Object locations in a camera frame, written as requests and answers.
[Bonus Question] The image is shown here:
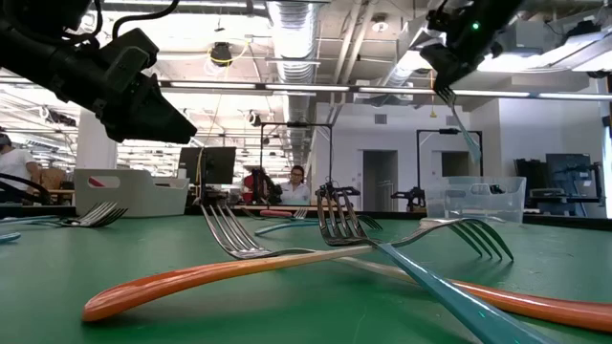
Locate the brown cardboard box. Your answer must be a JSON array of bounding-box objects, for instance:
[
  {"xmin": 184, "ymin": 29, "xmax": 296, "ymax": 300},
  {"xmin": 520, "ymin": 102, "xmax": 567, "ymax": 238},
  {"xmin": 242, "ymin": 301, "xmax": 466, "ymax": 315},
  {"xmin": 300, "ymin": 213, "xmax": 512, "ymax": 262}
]
[{"xmin": 40, "ymin": 167, "xmax": 68, "ymax": 191}]

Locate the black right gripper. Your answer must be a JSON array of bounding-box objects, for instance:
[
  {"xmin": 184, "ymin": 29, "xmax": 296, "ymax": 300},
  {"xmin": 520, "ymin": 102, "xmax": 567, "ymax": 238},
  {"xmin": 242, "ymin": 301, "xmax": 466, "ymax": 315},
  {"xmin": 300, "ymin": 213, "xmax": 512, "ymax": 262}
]
[{"xmin": 419, "ymin": 0, "xmax": 525, "ymax": 97}]

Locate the dark blue machine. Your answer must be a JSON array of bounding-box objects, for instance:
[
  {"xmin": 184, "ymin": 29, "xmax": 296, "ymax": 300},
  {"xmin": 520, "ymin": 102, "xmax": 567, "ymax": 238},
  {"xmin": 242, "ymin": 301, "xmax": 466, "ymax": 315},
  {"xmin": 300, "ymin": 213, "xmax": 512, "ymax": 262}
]
[{"xmin": 514, "ymin": 152, "xmax": 604, "ymax": 217}]

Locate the wooden workstation table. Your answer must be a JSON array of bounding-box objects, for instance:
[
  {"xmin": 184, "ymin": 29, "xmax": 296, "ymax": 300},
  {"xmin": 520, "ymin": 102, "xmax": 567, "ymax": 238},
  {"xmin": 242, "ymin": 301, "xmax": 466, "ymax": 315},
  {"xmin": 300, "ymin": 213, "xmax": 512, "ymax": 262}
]
[{"xmin": 233, "ymin": 204, "xmax": 350, "ymax": 212}]

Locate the black gantry frame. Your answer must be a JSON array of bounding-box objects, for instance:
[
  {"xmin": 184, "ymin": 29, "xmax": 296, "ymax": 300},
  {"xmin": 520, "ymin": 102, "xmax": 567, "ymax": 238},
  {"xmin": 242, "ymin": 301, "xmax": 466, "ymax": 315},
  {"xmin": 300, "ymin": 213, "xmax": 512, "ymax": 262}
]
[
  {"xmin": 259, "ymin": 121, "xmax": 335, "ymax": 207},
  {"xmin": 415, "ymin": 127, "xmax": 484, "ymax": 211}
]

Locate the person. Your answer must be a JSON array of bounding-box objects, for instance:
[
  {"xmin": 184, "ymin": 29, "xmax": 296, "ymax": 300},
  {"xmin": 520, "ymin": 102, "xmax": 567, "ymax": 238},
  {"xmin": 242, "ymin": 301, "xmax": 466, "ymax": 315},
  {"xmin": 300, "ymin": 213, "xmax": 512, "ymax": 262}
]
[
  {"xmin": 0, "ymin": 132, "xmax": 43, "ymax": 204},
  {"xmin": 279, "ymin": 164, "xmax": 312, "ymax": 206}
]

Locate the clear plastic bin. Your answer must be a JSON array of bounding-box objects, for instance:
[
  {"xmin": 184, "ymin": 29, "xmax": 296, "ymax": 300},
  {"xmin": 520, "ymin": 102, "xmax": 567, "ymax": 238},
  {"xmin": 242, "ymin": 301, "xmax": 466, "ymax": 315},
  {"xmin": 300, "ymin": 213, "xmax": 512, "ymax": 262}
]
[{"xmin": 424, "ymin": 176, "xmax": 527, "ymax": 226}]

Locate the silver ventilation duct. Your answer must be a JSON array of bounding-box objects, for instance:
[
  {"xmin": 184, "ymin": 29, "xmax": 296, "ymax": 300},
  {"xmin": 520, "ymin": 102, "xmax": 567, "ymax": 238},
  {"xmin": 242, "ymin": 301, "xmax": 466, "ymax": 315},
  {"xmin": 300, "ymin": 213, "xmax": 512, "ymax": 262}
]
[
  {"xmin": 266, "ymin": 0, "xmax": 320, "ymax": 163},
  {"xmin": 382, "ymin": 11, "xmax": 434, "ymax": 90}
]

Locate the white opaque plastic bin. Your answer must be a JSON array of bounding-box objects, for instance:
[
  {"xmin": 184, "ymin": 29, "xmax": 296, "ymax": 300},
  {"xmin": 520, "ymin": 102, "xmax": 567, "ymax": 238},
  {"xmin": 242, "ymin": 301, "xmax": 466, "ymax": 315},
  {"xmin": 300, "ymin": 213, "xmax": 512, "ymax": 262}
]
[{"xmin": 74, "ymin": 167, "xmax": 191, "ymax": 219}]

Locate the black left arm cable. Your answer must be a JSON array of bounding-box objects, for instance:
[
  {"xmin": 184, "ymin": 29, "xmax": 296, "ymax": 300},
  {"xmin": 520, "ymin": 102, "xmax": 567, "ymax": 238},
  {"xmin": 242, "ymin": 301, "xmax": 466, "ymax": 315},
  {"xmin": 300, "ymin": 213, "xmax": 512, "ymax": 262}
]
[{"xmin": 89, "ymin": 0, "xmax": 182, "ymax": 42}]

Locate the white building column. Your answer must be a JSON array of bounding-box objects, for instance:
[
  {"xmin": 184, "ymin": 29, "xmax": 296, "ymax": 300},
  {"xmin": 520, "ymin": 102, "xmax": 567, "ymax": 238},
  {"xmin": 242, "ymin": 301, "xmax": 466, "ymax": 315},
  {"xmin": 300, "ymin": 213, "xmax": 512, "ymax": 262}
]
[{"xmin": 76, "ymin": 107, "xmax": 120, "ymax": 171}]

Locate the green table mat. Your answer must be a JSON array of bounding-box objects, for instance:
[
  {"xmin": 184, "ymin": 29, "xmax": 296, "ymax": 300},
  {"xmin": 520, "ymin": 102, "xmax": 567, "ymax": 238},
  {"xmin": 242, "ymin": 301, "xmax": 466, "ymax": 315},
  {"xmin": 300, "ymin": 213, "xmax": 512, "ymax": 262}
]
[{"xmin": 0, "ymin": 212, "xmax": 612, "ymax": 344}]

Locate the grey doorway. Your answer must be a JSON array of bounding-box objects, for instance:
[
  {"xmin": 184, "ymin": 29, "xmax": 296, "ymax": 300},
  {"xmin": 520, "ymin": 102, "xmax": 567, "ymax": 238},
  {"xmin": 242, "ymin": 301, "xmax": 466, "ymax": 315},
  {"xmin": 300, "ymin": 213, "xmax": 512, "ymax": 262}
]
[{"xmin": 361, "ymin": 149, "xmax": 400, "ymax": 213}]

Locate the black aluminium frame rail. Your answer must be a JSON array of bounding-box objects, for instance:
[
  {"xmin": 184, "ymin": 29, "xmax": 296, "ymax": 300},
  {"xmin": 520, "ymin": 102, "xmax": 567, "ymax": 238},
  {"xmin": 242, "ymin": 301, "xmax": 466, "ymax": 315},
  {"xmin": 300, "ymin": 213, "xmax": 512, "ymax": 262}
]
[{"xmin": 0, "ymin": 204, "xmax": 612, "ymax": 231}]

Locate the long ceiling light strip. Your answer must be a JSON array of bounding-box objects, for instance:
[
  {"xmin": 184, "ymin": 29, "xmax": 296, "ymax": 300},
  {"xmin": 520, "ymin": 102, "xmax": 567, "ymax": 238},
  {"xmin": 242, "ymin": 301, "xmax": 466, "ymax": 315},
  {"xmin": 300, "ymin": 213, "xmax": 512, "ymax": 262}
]
[{"xmin": 0, "ymin": 77, "xmax": 612, "ymax": 102}]

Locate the black computer monitor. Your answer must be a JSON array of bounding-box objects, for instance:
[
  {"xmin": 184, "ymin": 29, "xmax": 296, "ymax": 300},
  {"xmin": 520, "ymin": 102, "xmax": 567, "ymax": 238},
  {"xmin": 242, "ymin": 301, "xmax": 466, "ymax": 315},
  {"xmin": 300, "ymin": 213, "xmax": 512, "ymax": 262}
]
[{"xmin": 177, "ymin": 145, "xmax": 238, "ymax": 186}]

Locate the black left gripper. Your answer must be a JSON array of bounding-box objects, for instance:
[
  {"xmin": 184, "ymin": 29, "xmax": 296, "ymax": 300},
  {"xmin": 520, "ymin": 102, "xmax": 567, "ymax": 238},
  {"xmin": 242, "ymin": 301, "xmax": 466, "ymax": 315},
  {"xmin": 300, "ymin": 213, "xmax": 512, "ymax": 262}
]
[{"xmin": 47, "ymin": 47, "xmax": 199, "ymax": 145}]

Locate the black ceiling dome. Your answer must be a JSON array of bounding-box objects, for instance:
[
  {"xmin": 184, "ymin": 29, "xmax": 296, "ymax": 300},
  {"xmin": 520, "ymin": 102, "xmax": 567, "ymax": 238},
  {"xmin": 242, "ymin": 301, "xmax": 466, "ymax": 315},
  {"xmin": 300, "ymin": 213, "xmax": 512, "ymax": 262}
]
[{"xmin": 208, "ymin": 41, "xmax": 234, "ymax": 68}]

